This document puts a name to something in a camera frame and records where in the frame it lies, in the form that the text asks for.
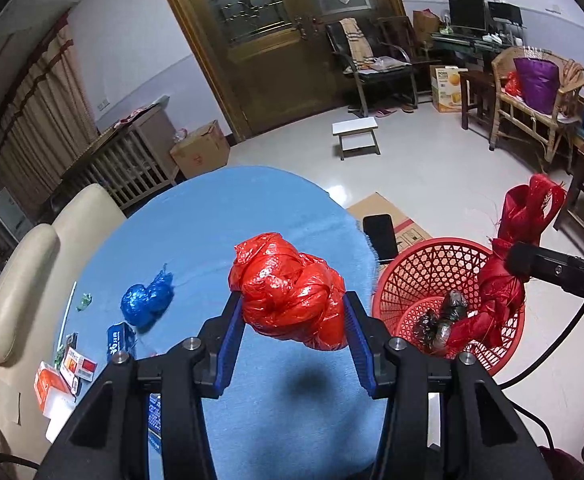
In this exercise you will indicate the small white stool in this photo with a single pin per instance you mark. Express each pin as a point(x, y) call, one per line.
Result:
point(354, 127)

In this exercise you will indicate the flat cardboard box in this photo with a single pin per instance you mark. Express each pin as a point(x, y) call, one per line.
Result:
point(377, 205)

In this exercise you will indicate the orange and white medicine box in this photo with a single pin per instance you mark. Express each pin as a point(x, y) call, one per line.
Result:
point(80, 364)

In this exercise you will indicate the red plastic bag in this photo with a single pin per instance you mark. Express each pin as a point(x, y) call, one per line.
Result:
point(282, 290)

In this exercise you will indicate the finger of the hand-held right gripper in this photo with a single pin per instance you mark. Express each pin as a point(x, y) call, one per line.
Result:
point(552, 270)

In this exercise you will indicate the computer monitor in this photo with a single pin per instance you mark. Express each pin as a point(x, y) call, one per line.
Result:
point(467, 14)

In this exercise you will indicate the clear plastic bag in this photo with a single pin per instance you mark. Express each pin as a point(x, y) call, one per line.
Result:
point(389, 63)

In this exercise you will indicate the blue plastic bag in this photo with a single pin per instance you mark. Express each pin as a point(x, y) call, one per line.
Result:
point(144, 302)

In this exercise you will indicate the small red bag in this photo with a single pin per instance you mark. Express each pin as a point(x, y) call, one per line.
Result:
point(513, 85)

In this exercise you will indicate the dark wooden armchair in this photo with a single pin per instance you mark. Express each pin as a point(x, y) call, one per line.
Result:
point(397, 32)

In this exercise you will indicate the purple bag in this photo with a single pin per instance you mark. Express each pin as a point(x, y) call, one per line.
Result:
point(537, 85)

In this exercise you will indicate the black smartphone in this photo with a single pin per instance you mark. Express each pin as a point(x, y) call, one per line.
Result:
point(379, 235)

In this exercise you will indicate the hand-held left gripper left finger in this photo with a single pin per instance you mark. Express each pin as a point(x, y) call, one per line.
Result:
point(227, 350)

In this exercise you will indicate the black metal chair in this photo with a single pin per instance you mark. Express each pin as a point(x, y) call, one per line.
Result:
point(387, 80)

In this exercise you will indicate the red mesh bag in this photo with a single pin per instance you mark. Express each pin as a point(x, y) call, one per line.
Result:
point(502, 290)

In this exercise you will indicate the red plastic basket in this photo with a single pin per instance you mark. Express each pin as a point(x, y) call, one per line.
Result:
point(422, 270)

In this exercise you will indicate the wooden crib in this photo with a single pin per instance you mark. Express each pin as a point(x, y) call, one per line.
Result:
point(121, 165)

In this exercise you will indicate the striped beige scarf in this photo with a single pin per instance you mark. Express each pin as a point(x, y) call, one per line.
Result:
point(357, 42)

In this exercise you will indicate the wooden glass-panel door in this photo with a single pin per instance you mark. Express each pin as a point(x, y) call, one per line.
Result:
point(272, 70)

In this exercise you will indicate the tall brown cardboard box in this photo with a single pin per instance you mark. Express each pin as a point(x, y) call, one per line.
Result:
point(424, 27)

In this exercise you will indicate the glass computer desk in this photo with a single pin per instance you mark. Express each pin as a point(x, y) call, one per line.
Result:
point(472, 42)

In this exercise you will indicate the wicker chair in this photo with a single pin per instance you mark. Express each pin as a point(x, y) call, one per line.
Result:
point(517, 120)

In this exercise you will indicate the beige curtain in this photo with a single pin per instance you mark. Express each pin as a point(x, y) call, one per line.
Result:
point(41, 120)

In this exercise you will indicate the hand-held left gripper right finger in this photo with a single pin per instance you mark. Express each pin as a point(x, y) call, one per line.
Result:
point(359, 350)

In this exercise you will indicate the orange and white carton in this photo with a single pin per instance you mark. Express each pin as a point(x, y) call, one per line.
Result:
point(51, 387)

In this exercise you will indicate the orange printed carton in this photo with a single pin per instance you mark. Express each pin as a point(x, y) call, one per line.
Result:
point(447, 90)

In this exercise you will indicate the dark wooden side table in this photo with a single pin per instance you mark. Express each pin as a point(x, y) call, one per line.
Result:
point(477, 90)

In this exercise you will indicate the black plastic bag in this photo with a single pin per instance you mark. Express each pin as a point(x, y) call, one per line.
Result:
point(429, 330)
point(454, 305)

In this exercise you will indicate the blue tablecloth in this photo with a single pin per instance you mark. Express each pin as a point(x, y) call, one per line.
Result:
point(196, 230)

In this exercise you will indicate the white appliance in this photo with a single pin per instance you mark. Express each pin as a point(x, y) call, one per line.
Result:
point(11, 212)

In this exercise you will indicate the cream leather sofa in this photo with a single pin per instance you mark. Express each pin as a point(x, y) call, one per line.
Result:
point(21, 285)

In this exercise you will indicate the green candy wrapper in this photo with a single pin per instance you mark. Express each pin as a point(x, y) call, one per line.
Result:
point(84, 301)

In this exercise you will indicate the pair of slippers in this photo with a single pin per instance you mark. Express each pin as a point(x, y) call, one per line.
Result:
point(394, 111)

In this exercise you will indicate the blue toothpaste box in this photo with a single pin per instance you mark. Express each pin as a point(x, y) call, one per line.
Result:
point(120, 342)

